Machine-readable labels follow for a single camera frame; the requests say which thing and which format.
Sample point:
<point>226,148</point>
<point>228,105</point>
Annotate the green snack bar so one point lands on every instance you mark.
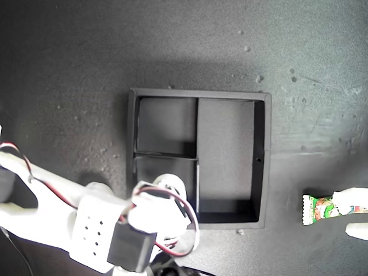
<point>319,210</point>

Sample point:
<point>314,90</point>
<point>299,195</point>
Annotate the small black camera box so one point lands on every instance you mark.
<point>166,267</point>

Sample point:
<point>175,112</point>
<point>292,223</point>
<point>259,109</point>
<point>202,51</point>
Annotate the black tray with wells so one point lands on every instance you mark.
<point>225,143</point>

